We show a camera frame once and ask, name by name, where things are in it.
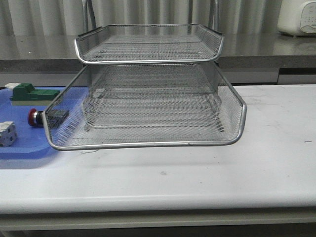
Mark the grey back counter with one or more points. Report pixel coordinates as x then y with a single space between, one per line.
246 59

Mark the silver metal rack frame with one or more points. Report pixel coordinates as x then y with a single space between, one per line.
89 18

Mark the green electrical switch block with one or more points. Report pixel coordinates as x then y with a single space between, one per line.
25 94

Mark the white appliance on counter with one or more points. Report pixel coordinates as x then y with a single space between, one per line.
297 18

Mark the white terminal block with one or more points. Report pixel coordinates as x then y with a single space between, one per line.
8 133

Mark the silver mesh tray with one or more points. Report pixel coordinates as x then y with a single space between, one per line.
182 111
162 81
134 44

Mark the blue plastic tray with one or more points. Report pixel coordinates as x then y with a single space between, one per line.
63 131

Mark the red emergency stop button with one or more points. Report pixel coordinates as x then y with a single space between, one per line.
37 118

